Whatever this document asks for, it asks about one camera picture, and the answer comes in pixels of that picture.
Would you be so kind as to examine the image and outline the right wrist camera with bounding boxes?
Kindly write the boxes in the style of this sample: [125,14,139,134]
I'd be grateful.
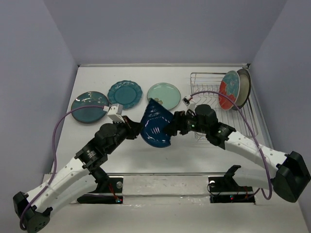
[182,95,196,112]

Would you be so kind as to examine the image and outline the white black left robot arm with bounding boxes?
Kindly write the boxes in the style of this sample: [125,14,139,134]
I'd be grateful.
[13,116,142,233]

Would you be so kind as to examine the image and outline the metal wire dish rack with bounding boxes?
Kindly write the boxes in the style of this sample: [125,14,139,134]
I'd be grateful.
[190,72,252,138]

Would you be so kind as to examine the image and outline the grey cream plate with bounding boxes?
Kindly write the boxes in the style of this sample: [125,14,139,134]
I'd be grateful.
[232,68,251,111]

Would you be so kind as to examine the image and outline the dark teal blossom plate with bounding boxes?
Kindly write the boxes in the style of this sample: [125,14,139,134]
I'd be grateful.
[70,91,109,124]

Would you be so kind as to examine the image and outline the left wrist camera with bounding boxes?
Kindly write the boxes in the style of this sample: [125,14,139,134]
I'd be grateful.
[103,103,125,123]

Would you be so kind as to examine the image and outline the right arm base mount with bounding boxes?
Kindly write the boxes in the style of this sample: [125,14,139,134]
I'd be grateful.
[207,165,256,204]

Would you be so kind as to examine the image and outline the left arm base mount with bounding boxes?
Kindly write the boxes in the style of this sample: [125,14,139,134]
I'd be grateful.
[76,176,123,204]

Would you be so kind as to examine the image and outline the red and teal plate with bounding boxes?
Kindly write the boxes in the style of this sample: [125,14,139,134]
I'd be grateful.
[218,70,240,110]

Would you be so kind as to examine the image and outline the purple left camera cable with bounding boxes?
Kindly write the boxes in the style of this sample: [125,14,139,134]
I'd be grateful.
[18,105,109,231]

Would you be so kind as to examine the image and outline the dark blue leaf plate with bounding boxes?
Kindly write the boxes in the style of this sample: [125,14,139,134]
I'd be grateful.
[140,99,173,148]

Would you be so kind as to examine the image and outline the teal scalloped plate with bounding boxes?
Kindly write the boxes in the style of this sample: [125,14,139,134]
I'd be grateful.
[107,80,143,109]

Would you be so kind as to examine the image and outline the purple camera cable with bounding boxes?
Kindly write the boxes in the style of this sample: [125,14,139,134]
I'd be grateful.
[18,105,109,231]
[186,89,273,201]

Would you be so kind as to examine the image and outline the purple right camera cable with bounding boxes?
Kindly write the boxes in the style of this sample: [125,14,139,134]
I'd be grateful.
[186,89,273,201]

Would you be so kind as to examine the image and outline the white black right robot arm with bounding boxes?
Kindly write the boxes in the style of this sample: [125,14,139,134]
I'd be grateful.
[163,104,311,202]

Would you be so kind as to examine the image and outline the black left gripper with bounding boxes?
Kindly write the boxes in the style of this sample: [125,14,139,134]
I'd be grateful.
[105,115,144,154]

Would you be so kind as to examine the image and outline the light green flower plate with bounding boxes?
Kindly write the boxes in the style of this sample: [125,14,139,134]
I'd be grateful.
[147,83,181,110]

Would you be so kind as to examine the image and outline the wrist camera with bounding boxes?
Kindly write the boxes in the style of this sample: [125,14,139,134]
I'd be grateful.
[103,103,125,123]
[182,95,196,112]

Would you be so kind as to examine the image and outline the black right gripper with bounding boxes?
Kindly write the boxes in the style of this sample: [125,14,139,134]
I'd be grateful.
[161,109,209,135]

